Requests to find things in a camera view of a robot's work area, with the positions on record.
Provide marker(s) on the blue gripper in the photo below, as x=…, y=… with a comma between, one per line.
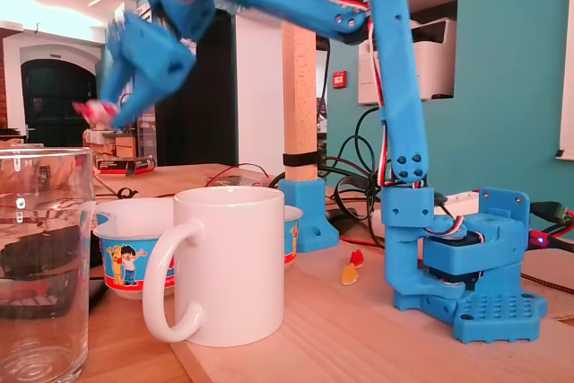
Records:
x=150, y=52

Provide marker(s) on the red white candy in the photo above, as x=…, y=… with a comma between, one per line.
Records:
x=96, y=111

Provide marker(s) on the blue 3D printed robot arm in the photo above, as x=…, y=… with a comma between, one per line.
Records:
x=399, y=87

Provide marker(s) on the wooden drawer cabinet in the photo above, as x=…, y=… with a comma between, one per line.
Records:
x=123, y=145

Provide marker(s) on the dark arched door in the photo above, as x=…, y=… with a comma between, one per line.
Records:
x=58, y=105

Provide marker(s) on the red and black flat box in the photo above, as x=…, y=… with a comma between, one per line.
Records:
x=121, y=163

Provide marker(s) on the black glass door fridge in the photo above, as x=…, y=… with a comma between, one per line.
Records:
x=211, y=109

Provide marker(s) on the ceiling light strip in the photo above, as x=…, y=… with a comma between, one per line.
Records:
x=98, y=1

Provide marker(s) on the plastic cartoon print candy bowl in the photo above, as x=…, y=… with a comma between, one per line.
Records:
x=116, y=262

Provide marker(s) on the white ceramic mug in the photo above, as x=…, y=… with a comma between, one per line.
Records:
x=233, y=266

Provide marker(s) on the red fire alarm box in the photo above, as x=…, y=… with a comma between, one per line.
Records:
x=340, y=79

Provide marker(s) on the clear drinking glass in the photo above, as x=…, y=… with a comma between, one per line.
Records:
x=45, y=320

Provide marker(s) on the red gummy candy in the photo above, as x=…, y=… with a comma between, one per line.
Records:
x=357, y=258

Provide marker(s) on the yellow gummy candy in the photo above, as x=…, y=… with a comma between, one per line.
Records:
x=350, y=275

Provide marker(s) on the white office printer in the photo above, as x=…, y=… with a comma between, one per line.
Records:
x=437, y=64

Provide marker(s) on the light wooden base board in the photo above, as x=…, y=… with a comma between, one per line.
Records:
x=336, y=333

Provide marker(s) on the dark controller board red LED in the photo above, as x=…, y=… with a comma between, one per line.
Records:
x=538, y=239

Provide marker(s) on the wooden camera post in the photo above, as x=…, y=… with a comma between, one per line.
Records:
x=299, y=87

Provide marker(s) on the blue printed post mount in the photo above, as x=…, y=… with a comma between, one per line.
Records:
x=309, y=217

